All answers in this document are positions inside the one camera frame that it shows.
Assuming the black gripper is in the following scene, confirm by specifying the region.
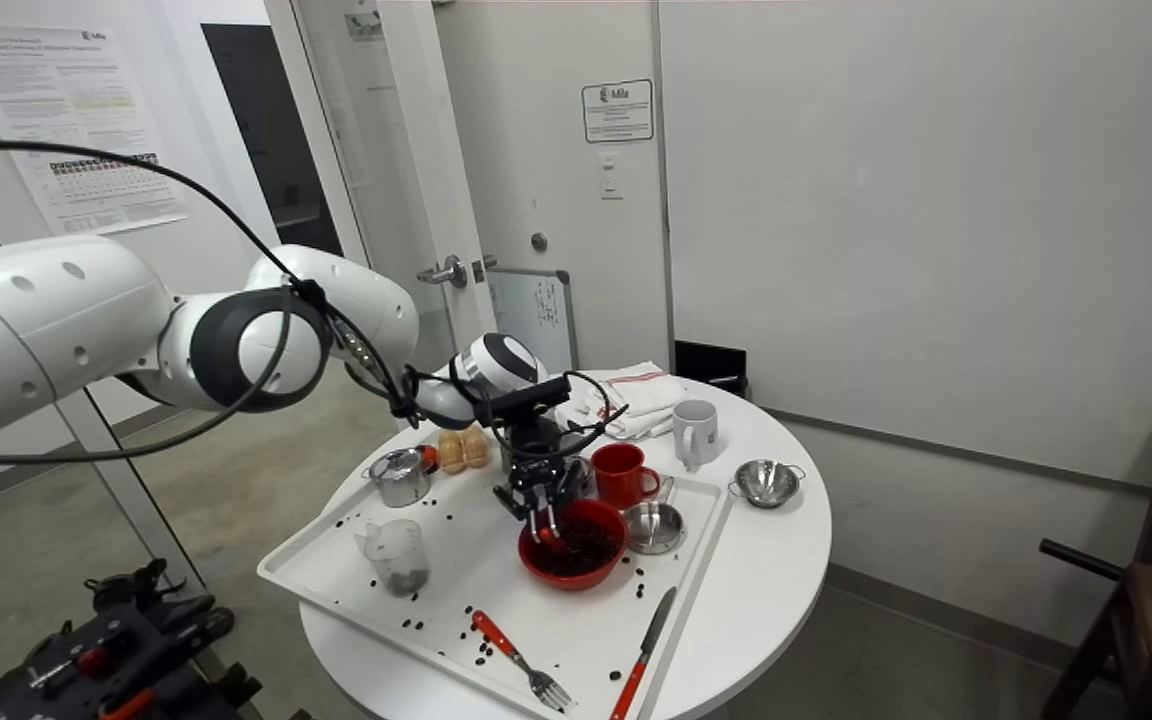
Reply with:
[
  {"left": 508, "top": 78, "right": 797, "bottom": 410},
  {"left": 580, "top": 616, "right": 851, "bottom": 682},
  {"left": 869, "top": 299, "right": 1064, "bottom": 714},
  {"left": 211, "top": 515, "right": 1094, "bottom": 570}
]
[{"left": 471, "top": 373, "right": 605, "bottom": 543}]

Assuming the orange bowl with beans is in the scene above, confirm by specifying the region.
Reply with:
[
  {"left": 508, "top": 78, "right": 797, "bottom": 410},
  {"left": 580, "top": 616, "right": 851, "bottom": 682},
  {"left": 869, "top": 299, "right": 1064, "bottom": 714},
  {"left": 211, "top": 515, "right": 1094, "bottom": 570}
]
[{"left": 517, "top": 501, "right": 627, "bottom": 594}]

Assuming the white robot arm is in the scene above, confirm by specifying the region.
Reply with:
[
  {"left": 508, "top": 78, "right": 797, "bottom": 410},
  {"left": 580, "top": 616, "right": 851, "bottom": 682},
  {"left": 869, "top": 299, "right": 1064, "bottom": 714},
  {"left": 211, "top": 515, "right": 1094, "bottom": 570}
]
[{"left": 0, "top": 233, "right": 607, "bottom": 522}]

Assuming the small steel bowl by orange bowl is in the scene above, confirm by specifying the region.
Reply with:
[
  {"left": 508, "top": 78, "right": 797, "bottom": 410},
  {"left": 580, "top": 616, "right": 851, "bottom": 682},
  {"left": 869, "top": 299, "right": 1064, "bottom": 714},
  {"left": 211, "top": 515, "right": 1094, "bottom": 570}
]
[{"left": 624, "top": 501, "right": 683, "bottom": 555}]

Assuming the small steel bowl on table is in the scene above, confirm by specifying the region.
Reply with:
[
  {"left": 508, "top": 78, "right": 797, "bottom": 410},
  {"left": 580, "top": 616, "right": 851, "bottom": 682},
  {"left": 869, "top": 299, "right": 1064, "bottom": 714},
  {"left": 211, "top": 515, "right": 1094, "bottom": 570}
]
[{"left": 736, "top": 460, "right": 800, "bottom": 514}]

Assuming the white rectangular tray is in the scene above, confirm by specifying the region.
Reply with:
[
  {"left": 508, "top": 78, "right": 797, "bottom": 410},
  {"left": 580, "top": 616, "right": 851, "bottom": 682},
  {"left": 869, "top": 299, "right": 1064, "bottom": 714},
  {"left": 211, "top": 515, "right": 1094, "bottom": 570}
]
[{"left": 256, "top": 474, "right": 728, "bottom": 720}]

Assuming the red mug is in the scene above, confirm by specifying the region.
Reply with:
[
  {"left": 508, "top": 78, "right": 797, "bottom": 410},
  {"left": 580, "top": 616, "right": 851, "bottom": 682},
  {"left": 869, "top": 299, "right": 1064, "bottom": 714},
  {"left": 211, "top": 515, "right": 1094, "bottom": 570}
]
[{"left": 590, "top": 444, "right": 658, "bottom": 507}]

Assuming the small orange lid object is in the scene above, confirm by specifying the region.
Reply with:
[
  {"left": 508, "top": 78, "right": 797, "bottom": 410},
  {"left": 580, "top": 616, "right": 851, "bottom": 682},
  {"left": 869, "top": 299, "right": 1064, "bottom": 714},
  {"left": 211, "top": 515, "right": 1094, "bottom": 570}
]
[{"left": 414, "top": 444, "right": 438, "bottom": 474}]

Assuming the white red-striped cloth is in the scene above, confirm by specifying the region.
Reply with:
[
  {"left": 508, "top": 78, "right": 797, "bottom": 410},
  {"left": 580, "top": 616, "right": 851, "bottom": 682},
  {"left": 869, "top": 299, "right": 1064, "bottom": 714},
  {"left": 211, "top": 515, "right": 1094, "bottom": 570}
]
[{"left": 590, "top": 362, "right": 681, "bottom": 442}]

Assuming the grey metal mug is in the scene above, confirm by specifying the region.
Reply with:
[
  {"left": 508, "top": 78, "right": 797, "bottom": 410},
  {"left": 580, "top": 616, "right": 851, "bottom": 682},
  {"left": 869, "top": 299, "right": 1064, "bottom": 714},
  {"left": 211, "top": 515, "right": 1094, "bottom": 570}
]
[{"left": 671, "top": 402, "right": 718, "bottom": 474}]

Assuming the round white table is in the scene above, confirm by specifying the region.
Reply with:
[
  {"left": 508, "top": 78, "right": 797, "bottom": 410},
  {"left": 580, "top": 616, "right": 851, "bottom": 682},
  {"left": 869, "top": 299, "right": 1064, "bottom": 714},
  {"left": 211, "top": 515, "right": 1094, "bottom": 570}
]
[{"left": 300, "top": 381, "right": 832, "bottom": 720}]

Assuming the black box on floor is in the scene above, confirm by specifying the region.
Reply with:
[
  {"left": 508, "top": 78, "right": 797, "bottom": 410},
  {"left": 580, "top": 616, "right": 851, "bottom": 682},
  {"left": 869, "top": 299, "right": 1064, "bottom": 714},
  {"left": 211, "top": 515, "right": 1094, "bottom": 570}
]
[{"left": 671, "top": 342, "right": 747, "bottom": 397}]

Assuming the black tool pile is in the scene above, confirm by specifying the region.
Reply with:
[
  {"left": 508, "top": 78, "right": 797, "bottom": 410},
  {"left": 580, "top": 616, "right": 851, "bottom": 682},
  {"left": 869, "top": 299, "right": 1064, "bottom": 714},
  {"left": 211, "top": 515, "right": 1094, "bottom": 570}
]
[{"left": 0, "top": 559, "right": 261, "bottom": 720}]

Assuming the dark wooden chair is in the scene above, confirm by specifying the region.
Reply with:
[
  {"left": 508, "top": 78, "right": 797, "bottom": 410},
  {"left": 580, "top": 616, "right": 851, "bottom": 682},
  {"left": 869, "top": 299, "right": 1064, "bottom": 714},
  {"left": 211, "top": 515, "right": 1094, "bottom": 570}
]
[{"left": 1038, "top": 501, "right": 1152, "bottom": 720}]

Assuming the orange-handled knife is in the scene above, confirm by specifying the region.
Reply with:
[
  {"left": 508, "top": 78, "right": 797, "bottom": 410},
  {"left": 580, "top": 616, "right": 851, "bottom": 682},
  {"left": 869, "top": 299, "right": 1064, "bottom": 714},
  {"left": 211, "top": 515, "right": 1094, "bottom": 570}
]
[{"left": 607, "top": 588, "right": 681, "bottom": 720}]

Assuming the orange-handled fork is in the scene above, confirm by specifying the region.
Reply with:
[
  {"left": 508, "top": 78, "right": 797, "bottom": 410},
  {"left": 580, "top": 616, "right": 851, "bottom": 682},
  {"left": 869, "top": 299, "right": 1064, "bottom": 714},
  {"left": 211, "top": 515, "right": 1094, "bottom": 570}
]
[{"left": 471, "top": 607, "right": 577, "bottom": 714}]

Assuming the silver door handle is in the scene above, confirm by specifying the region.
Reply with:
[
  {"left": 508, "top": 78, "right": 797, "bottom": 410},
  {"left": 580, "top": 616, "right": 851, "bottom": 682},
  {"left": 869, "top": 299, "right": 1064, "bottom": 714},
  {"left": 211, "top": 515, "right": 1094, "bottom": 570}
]
[{"left": 414, "top": 258, "right": 468, "bottom": 289}]

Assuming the wall sign paper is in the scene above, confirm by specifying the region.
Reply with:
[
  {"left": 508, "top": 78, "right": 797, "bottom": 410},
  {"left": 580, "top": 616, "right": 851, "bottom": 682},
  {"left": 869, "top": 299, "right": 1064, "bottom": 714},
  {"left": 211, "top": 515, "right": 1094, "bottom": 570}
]
[{"left": 580, "top": 79, "right": 655, "bottom": 144}]

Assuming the white poster on wall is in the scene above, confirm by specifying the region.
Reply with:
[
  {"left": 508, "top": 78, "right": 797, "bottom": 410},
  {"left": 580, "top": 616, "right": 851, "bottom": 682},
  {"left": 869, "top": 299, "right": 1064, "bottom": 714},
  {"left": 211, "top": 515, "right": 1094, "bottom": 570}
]
[{"left": 0, "top": 30, "right": 184, "bottom": 233}]

